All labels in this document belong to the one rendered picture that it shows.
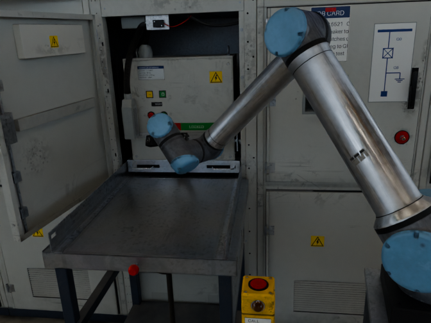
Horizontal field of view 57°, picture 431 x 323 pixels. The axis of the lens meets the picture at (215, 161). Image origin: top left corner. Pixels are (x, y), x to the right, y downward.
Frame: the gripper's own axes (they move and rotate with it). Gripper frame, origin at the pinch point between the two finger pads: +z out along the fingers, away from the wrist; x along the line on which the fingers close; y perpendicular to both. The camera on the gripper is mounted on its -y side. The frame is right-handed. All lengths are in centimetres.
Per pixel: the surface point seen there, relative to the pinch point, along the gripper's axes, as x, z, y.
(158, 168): -5.1, 18.3, -12.6
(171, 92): 26.6, 1.4, -4.0
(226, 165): -3.2, 17.4, 20.0
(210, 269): -47, -39, 22
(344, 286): -57, 43, 76
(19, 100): 6, -45, -44
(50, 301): -73, 52, -79
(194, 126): 13.0, 9.2, 5.4
